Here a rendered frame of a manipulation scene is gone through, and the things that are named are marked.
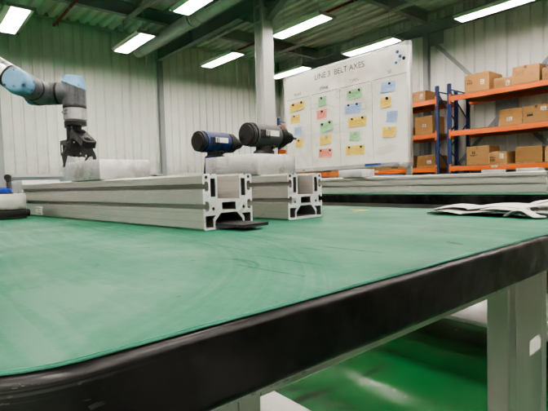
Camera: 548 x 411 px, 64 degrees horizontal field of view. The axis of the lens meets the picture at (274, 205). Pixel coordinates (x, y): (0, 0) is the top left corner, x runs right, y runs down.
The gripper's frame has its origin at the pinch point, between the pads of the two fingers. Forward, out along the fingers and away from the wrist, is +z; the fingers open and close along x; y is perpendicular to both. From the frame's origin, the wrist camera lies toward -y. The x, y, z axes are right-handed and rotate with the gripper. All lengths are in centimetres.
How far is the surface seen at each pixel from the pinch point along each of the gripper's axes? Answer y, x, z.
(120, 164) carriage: -66, 19, -2
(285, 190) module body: -97, 3, 4
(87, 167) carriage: -61, 23, -1
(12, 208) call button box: -34.0, 30.2, 7.2
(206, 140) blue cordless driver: -54, -12, -9
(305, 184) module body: -96, -4, 3
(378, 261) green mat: -131, 29, 10
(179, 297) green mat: -128, 47, 10
